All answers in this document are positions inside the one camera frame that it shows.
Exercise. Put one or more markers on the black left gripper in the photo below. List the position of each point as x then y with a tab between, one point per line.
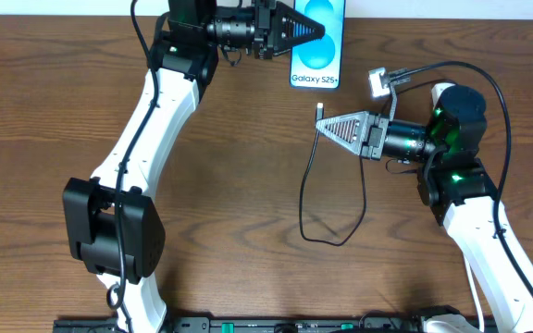
266	31

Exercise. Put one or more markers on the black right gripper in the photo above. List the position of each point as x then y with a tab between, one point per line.
374	137

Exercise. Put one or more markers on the blue screen smartphone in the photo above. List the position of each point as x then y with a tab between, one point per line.
317	64

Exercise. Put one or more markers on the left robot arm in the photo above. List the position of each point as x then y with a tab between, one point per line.
112	224

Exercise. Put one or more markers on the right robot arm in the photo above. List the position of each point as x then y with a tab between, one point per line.
454	184

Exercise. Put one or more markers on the white power strip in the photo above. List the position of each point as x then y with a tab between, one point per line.
437	91

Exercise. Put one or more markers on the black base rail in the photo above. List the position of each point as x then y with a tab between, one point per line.
374	321

